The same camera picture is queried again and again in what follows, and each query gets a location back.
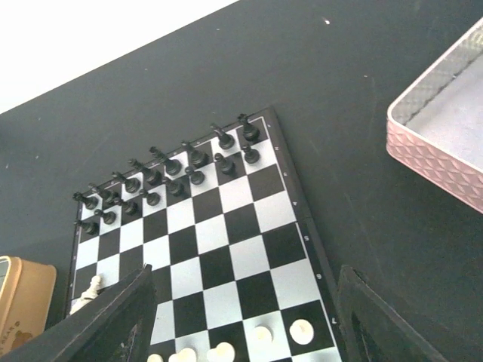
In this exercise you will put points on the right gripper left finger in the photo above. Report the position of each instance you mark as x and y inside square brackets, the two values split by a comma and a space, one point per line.
[115, 326]

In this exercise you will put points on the white chess pawn corner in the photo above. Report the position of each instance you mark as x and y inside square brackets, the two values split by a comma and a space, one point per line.
[302, 331]

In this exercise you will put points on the black and silver chessboard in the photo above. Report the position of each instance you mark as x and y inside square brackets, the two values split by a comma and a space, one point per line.
[237, 251]

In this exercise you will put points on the pink metal tin tray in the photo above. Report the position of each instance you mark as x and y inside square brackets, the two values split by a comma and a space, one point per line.
[434, 127]

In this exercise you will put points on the gold metal tin tray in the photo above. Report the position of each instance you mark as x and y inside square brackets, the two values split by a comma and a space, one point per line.
[26, 292]

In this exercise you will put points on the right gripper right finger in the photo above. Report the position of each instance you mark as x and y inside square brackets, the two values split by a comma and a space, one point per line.
[373, 330]

